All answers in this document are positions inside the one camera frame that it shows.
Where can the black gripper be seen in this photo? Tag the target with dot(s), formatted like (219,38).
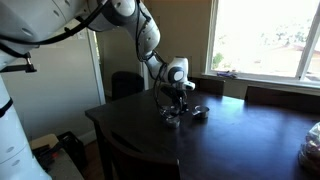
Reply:
(175,95)

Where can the smallest steel measuring cup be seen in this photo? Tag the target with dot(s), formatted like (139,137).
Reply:
(165,110)

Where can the second largest steel measuring cup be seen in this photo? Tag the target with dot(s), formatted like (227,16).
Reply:
(171,122)

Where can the small dark object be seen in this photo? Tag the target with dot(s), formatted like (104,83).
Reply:
(201,113)

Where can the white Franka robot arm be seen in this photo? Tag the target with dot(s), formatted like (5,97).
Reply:
(146,30)

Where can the dark wooden dining chair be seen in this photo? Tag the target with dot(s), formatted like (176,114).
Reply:
(208,86)
(283,100)

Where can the small blue purple object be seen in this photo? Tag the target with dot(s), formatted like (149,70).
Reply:
(226,74)

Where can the black rounded chair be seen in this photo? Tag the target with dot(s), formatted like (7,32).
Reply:
(123,85)

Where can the brown curved back chair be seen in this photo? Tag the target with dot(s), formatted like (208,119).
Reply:
(140,166)

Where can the large white framed window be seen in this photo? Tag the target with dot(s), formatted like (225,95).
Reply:
(260,40)

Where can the black plastic crate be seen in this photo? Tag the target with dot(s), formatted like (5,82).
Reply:
(75,150)

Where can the beige robot stand platform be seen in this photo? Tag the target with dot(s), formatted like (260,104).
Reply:
(66,170)

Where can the clear plastic bag with food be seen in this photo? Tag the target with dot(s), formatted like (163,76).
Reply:
(311,150)

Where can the black tool with red part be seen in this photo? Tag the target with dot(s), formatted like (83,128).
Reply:
(46,155)

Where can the white door frame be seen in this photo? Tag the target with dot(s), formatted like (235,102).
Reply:
(96,66)

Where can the white wall light switch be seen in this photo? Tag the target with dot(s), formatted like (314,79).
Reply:
(81,35)

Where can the black camera on clamp mount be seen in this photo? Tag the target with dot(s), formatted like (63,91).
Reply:
(20,68)

